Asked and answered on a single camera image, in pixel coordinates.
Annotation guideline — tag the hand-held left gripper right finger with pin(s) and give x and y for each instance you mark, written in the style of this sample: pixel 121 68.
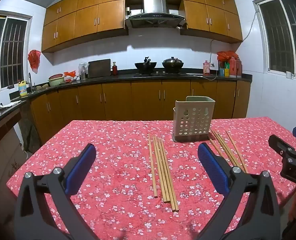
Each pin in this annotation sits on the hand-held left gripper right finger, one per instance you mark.
pixel 213 167

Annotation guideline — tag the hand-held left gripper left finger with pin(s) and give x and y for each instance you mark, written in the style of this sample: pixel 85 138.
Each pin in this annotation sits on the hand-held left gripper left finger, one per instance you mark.
pixel 80 167

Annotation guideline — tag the wooden chopstick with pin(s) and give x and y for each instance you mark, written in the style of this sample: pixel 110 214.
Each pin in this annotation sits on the wooden chopstick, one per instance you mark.
pixel 162 171
pixel 166 175
pixel 214 145
pixel 227 147
pixel 224 147
pixel 237 152
pixel 170 176
pixel 159 170
pixel 152 166

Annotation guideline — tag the beige perforated chopstick holder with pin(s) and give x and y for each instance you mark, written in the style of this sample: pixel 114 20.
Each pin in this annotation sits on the beige perforated chopstick holder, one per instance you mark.
pixel 193 120

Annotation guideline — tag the red floral tablecloth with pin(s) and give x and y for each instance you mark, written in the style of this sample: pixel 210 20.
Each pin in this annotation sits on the red floral tablecloth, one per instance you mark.
pixel 118 155

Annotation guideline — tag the wooden base cabinets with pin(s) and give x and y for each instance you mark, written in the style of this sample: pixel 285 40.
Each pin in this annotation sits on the wooden base cabinets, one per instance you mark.
pixel 118 100

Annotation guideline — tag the green yellow box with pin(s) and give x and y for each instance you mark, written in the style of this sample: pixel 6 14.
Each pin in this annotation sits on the green yellow box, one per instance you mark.
pixel 227 70

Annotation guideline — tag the green basin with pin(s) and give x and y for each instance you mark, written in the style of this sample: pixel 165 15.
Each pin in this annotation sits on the green basin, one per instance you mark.
pixel 55 80

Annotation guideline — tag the blue box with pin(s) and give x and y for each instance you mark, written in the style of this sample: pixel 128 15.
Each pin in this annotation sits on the blue box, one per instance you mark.
pixel 222 72

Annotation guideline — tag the orange plastic bag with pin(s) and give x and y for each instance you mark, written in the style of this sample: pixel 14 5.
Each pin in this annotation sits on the orange plastic bag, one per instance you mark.
pixel 69 76

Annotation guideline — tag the white cloth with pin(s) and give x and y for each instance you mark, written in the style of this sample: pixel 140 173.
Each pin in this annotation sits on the white cloth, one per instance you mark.
pixel 8 105

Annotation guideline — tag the yellow detergent bottle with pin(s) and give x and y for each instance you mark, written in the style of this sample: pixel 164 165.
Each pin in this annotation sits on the yellow detergent bottle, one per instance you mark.
pixel 23 90

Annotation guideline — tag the clear plastic bag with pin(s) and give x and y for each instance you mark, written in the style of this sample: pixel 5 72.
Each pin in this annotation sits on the clear plastic bag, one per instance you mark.
pixel 83 70

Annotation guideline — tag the metal faucet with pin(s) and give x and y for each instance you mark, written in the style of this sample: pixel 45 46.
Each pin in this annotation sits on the metal faucet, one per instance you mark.
pixel 30 82

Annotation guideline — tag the pink bottle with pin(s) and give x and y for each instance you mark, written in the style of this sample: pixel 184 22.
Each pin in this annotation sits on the pink bottle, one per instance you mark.
pixel 206 68

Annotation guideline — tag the black kitchen countertop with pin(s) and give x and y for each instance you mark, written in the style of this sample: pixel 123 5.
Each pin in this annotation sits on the black kitchen countertop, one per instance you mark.
pixel 123 77

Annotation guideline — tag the dark cutting board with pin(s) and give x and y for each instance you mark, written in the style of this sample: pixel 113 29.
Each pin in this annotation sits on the dark cutting board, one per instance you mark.
pixel 99 68

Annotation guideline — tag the red plastic bag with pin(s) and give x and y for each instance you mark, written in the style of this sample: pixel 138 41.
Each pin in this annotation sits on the red plastic bag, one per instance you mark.
pixel 226 55
pixel 34 58

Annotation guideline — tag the barred window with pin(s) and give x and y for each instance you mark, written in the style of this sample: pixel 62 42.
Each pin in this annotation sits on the barred window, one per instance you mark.
pixel 280 35
pixel 10 52

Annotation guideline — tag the red bottle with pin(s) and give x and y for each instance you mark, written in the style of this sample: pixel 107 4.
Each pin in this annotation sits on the red bottle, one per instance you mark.
pixel 114 69

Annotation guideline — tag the black gas stove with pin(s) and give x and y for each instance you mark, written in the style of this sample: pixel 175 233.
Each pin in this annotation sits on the black gas stove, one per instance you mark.
pixel 160 74

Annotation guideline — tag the wok with lid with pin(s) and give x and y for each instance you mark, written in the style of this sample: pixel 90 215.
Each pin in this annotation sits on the wok with lid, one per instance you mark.
pixel 173 63

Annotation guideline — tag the black wok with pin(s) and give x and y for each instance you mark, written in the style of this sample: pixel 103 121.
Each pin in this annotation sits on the black wok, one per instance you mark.
pixel 145 67

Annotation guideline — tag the steel range hood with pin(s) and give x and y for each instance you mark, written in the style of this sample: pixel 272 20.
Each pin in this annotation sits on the steel range hood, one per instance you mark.
pixel 154 12

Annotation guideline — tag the white wall socket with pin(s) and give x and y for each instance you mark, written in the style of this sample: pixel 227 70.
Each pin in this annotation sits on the white wall socket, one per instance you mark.
pixel 289 75

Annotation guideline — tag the wooden wall cabinets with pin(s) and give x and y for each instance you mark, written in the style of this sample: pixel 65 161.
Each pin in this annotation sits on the wooden wall cabinets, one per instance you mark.
pixel 88 17

